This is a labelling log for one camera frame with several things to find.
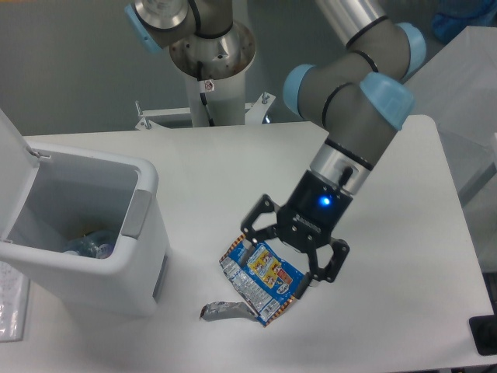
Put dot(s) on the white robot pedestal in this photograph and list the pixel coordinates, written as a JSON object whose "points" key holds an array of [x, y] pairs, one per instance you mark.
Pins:
{"points": [[214, 73]]}

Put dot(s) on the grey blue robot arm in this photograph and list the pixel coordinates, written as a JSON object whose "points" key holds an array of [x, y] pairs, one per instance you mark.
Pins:
{"points": [[359, 100]]}

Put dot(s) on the paper sheet in sleeve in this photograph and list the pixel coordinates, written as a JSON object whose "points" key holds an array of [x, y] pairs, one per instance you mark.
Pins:
{"points": [[14, 299]]}

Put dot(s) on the blue object in corner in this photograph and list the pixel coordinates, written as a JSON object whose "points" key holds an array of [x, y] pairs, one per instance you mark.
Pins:
{"points": [[452, 17]]}

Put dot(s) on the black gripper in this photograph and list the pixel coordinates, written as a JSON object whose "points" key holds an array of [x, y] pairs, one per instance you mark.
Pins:
{"points": [[305, 222]]}

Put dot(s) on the white trash can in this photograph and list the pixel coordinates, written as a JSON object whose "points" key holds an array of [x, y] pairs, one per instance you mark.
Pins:
{"points": [[52, 194]]}

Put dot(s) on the blue snack wrapper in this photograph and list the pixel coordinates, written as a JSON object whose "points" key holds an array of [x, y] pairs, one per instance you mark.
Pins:
{"points": [[267, 283]]}

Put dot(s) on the black device at edge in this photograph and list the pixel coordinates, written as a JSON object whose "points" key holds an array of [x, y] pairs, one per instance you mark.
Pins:
{"points": [[483, 329]]}

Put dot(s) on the clear plastic bottle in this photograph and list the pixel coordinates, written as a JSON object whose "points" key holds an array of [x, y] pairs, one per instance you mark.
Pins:
{"points": [[98, 245]]}

